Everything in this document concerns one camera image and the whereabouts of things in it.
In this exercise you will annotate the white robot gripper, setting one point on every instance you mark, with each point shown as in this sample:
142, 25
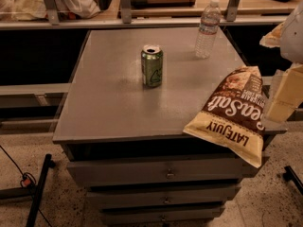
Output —
293, 38

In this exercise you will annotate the brown Late July chip bag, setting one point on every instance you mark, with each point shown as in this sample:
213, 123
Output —
231, 117

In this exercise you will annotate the clear plastic water bottle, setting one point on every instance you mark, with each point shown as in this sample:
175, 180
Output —
208, 27

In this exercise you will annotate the black stand leg right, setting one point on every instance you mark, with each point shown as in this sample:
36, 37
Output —
290, 175

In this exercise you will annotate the black stand leg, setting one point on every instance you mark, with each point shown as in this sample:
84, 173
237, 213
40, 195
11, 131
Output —
290, 175
33, 190

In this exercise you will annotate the top grey drawer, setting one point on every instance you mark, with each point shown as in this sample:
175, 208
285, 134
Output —
161, 169

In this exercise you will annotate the grey drawer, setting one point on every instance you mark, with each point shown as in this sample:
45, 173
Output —
163, 196
132, 216
161, 169

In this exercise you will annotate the green soda can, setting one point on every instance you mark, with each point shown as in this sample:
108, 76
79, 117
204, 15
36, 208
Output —
152, 65

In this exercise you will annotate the middle grey drawer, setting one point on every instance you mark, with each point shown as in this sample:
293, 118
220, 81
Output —
163, 196

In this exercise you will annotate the grey drawer cabinet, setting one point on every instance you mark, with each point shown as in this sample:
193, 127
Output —
109, 113

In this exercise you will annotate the bottom grey drawer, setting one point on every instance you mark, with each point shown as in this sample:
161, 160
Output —
132, 216

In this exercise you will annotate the white cloth bundle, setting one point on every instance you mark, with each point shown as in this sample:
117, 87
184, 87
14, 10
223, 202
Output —
30, 10

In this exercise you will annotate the black stand leg left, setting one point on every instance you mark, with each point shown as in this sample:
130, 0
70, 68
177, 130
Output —
33, 190

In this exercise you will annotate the metal rail frame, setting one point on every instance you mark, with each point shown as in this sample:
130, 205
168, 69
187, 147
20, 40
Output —
120, 13

